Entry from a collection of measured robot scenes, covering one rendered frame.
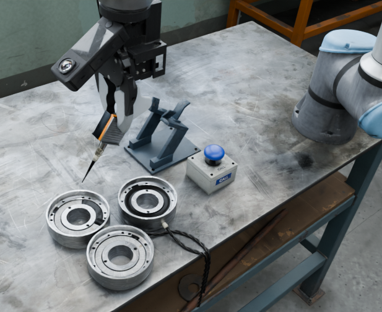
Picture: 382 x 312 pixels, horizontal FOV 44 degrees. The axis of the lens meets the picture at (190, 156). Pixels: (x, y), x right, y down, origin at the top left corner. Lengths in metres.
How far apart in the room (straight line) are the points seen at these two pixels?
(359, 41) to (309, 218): 0.48
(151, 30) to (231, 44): 0.73
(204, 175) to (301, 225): 0.43
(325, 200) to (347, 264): 0.65
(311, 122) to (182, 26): 2.06
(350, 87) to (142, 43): 0.44
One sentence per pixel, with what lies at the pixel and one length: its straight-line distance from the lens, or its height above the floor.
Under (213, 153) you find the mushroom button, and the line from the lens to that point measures 0.89.
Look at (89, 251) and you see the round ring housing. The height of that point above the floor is 0.83.
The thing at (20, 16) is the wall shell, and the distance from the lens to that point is 2.45.
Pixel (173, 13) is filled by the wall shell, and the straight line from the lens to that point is 2.97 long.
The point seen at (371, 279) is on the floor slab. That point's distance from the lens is 1.96.
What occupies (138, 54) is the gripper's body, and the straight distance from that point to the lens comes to 0.69.
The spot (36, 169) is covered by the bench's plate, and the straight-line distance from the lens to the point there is 0.96.
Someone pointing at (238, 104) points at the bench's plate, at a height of 0.80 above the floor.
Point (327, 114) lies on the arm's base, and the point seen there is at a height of 0.87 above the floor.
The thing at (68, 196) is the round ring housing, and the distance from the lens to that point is 0.86.
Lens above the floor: 1.45
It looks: 41 degrees down
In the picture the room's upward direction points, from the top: 7 degrees clockwise
